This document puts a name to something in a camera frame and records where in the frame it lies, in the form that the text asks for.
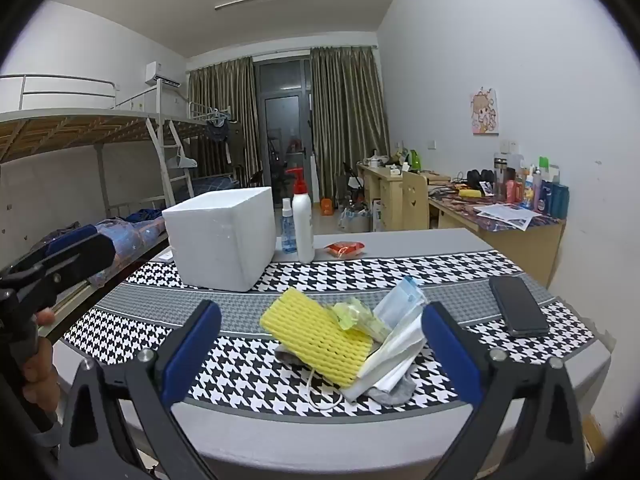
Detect light wooden desk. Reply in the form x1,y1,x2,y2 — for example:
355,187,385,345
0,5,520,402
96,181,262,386
356,161,436,233

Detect white metal bunk bed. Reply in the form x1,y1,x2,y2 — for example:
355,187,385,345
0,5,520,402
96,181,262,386
0,74,241,341

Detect grey sock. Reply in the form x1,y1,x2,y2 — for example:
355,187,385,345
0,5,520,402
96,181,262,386
276,344,419,406

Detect ceiling tube light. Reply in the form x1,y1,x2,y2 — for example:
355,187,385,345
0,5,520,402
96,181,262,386
215,0,306,11

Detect wooden desk with patterned cover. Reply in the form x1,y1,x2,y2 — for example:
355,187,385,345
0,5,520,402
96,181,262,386
427,180,566,288

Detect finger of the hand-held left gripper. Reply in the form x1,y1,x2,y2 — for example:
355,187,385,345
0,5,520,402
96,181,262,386
0,234,116,306
27,225,100,259

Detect white air conditioner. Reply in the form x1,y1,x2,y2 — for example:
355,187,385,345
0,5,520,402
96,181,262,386
145,61,182,88

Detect green tissue packet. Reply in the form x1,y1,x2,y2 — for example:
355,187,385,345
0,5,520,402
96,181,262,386
332,297,393,343

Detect cartoon wall poster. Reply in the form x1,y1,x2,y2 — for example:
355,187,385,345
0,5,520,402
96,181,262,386
469,88,501,136

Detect group of toiletry bottles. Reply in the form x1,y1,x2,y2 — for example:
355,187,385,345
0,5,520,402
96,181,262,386
492,152,571,221

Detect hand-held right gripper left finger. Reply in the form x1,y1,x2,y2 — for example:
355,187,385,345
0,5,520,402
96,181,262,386
59,300,236,480

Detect black white houndstooth tablecloth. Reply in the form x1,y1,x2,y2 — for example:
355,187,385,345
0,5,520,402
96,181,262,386
65,249,598,416

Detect hanging clothes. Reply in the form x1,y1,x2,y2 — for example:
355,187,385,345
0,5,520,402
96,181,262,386
202,107,236,143

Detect printed paper sheets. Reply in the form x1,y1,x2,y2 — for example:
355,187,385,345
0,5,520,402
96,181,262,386
472,202,542,231

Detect white pump lotion bottle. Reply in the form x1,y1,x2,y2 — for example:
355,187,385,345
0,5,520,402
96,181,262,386
291,167,316,264

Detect glass balcony door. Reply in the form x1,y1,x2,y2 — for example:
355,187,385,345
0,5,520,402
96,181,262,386
254,57,315,196

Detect black smartphone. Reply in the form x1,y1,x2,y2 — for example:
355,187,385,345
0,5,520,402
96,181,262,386
488,276,550,338

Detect blue spray bottle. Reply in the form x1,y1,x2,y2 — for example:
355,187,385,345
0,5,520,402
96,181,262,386
281,198,299,254

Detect brown curtain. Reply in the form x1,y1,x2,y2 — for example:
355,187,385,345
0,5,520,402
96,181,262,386
310,46,391,206
187,56,261,186

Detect red snack packet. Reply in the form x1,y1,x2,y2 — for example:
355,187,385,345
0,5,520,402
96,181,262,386
324,240,366,259

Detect black folding chair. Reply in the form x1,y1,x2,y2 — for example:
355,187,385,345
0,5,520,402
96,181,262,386
340,162,366,206

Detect blue patterned blanket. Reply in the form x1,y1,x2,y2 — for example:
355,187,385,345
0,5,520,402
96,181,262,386
30,207,168,286

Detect white foam box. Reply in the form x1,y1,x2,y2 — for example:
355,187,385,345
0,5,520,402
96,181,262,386
161,186,277,292

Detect wooden chair with smiley cutout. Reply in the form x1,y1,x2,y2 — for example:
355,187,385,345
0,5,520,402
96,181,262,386
401,170,431,231

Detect yellow foam fruit net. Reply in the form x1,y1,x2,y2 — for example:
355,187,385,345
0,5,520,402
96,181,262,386
259,288,375,387

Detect person's left hand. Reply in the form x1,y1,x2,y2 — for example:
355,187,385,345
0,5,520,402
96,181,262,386
21,309,60,416

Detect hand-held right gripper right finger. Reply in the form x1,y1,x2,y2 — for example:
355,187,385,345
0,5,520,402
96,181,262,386
421,301,586,480

